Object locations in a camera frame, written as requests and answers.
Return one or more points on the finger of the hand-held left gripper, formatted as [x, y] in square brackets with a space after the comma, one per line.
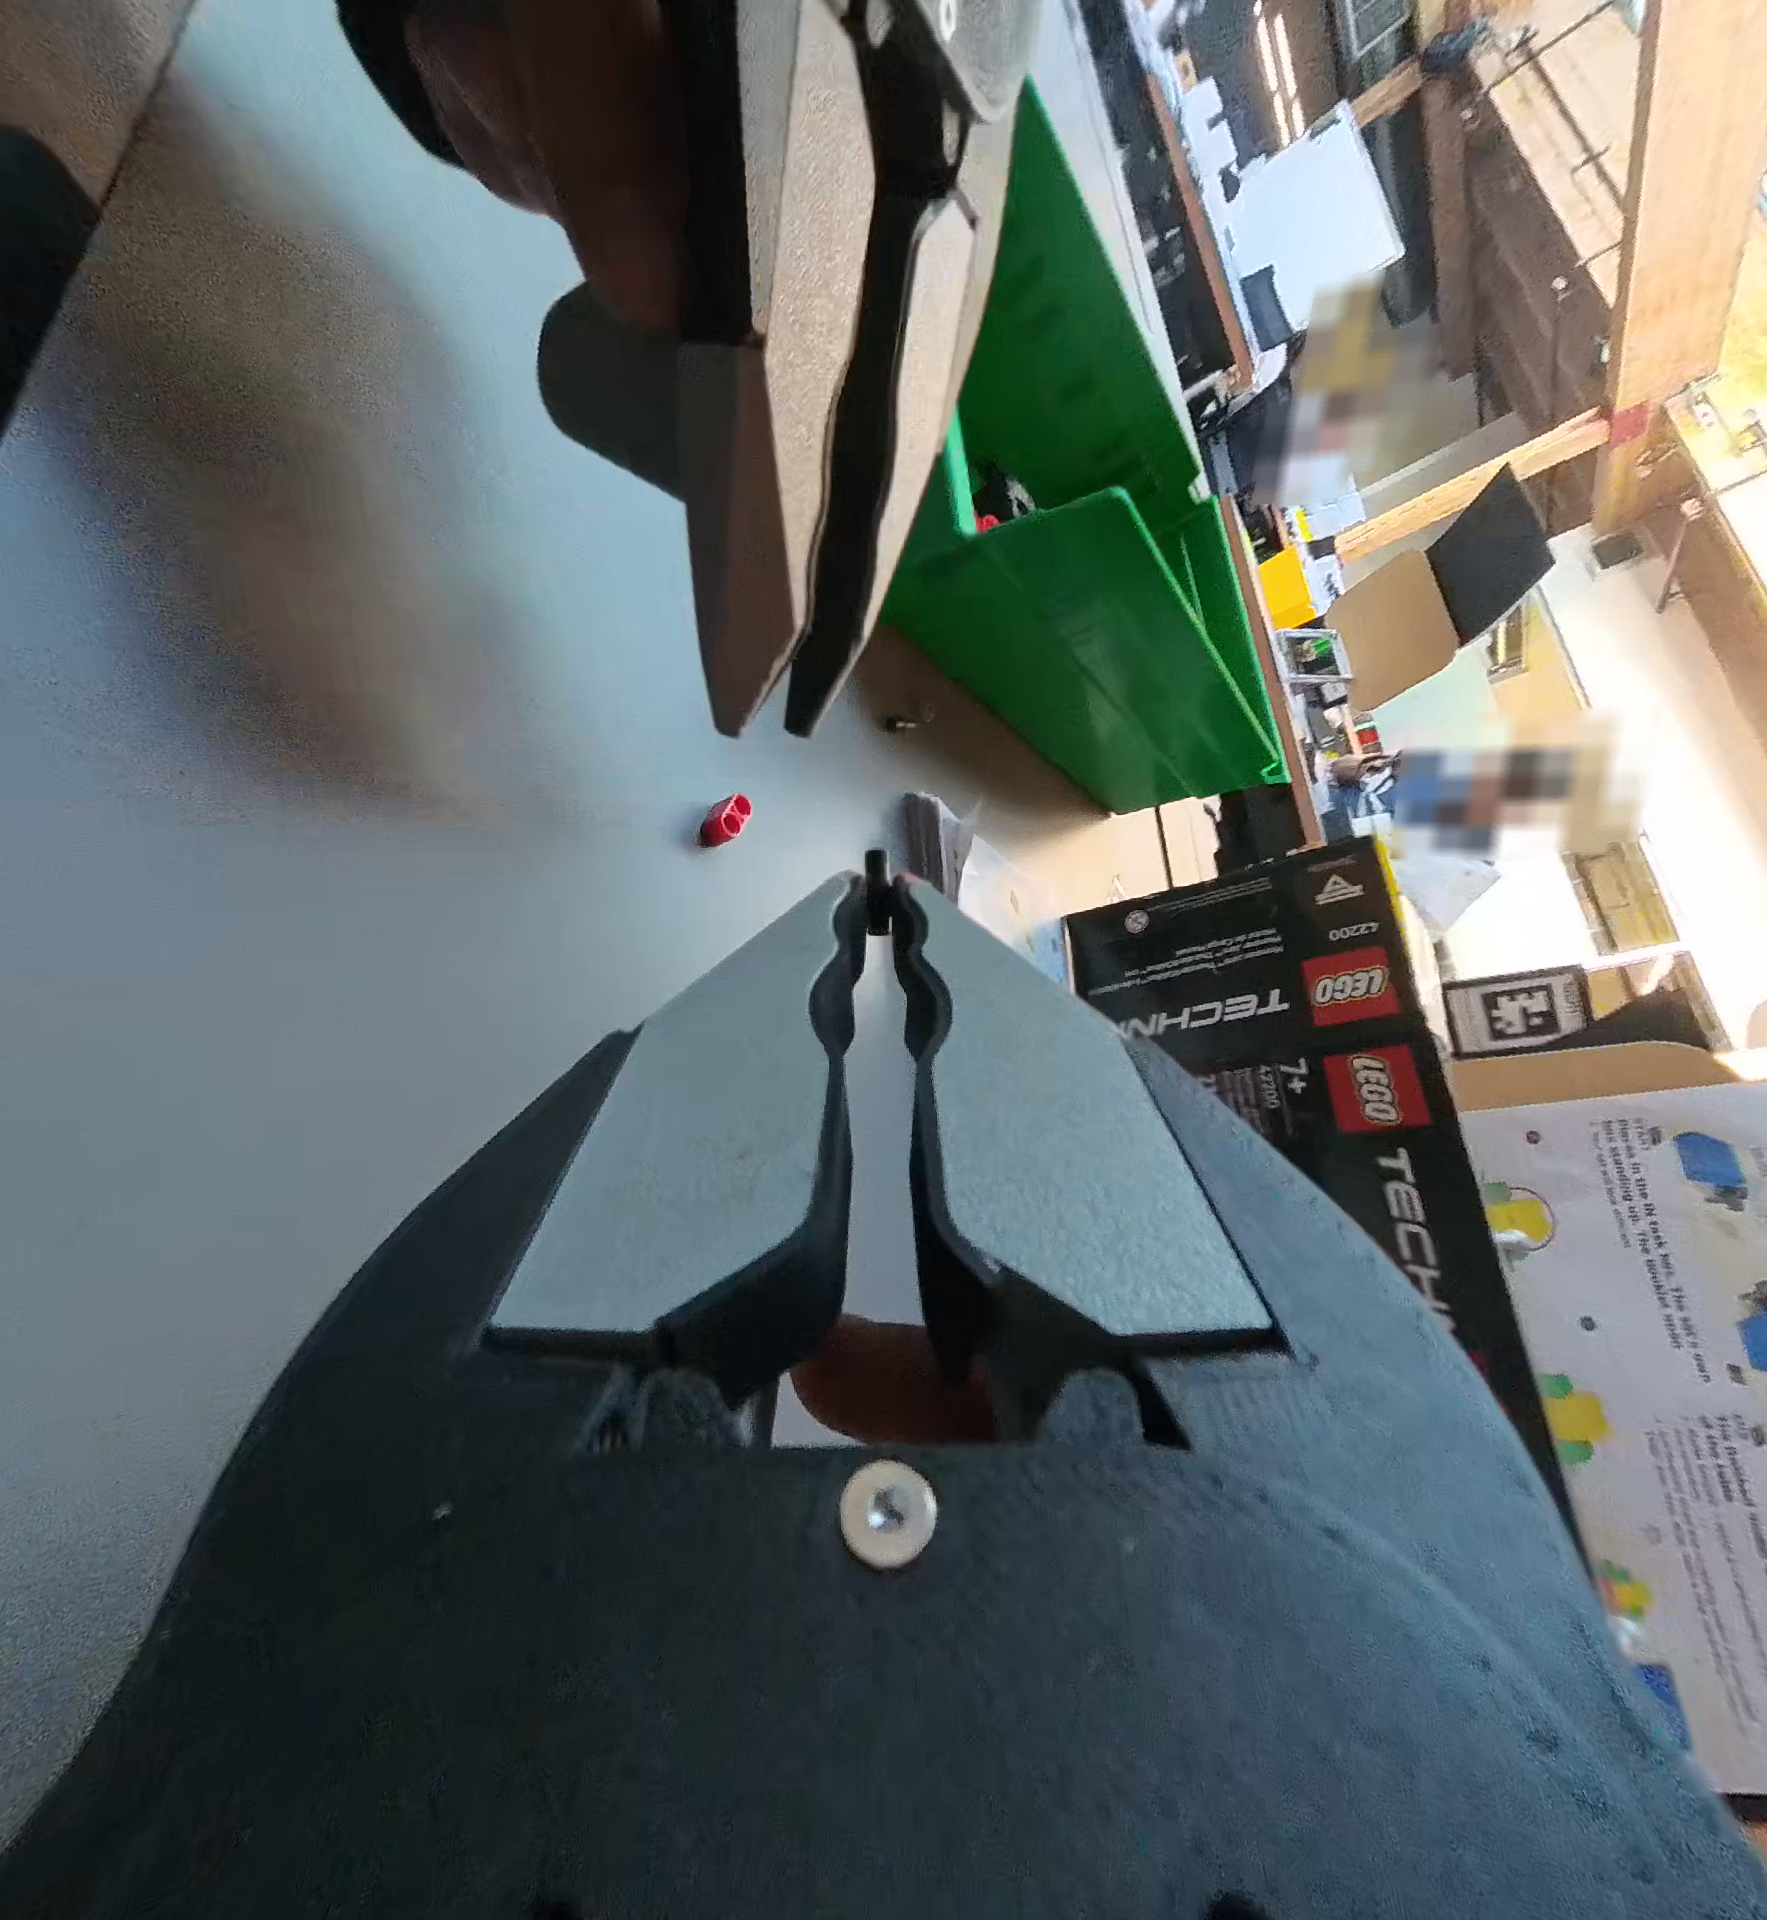
[807, 301]
[927, 374]

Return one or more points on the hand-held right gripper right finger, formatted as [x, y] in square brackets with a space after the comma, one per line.
[1093, 1187]

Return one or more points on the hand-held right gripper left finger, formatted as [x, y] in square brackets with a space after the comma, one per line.
[673, 1187]

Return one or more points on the green plastic bin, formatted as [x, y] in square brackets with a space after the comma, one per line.
[1093, 645]

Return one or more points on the small red lego pin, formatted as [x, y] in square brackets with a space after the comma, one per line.
[726, 822]

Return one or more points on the black lego set box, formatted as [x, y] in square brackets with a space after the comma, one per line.
[1365, 1200]

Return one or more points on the lego instruction booklet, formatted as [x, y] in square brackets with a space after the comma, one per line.
[936, 839]

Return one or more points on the person's right hand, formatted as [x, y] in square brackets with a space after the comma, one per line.
[884, 1383]

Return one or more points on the person's left hand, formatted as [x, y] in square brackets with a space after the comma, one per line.
[556, 105]

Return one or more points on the white board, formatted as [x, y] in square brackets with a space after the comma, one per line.
[1303, 212]

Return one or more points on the yellow plastic bin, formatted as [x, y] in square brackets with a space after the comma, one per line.
[1286, 589]

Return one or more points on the black framed paper sign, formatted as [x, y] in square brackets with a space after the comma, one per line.
[1512, 1012]

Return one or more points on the black hanging box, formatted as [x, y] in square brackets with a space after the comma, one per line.
[1491, 555]

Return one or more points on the wooden ceiling beam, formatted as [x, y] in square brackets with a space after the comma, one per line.
[1693, 226]

